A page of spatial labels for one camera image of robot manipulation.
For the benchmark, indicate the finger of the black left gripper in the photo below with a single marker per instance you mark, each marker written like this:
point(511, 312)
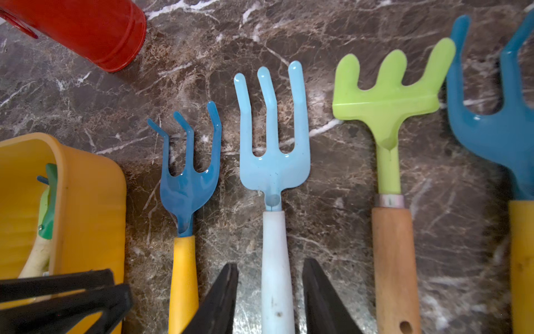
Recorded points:
point(61, 314)
point(26, 288)

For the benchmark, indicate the teal cultivator yellow handle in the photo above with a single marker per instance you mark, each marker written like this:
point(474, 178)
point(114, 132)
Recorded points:
point(505, 138)

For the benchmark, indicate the red pencil cup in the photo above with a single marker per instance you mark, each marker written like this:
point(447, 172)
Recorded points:
point(108, 33)

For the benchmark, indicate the yellow plastic storage box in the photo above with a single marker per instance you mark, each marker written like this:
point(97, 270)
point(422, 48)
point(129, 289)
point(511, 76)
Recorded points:
point(90, 209)

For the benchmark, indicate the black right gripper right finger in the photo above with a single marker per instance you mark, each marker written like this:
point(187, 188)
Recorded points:
point(325, 311)

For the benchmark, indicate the light blue hand fork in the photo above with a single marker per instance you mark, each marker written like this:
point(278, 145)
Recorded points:
point(272, 173)

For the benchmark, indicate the dark green hand rake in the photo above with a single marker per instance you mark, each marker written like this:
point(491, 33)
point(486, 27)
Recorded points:
point(39, 259)

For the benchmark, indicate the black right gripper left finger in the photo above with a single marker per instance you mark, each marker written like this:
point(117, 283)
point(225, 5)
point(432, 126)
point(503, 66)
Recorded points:
point(216, 313)

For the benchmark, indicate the blue cultivator yellow handle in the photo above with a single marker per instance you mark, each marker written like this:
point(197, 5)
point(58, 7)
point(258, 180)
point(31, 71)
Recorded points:
point(182, 195)

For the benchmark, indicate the light green hand rake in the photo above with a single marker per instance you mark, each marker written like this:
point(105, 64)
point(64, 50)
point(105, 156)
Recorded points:
point(383, 109)

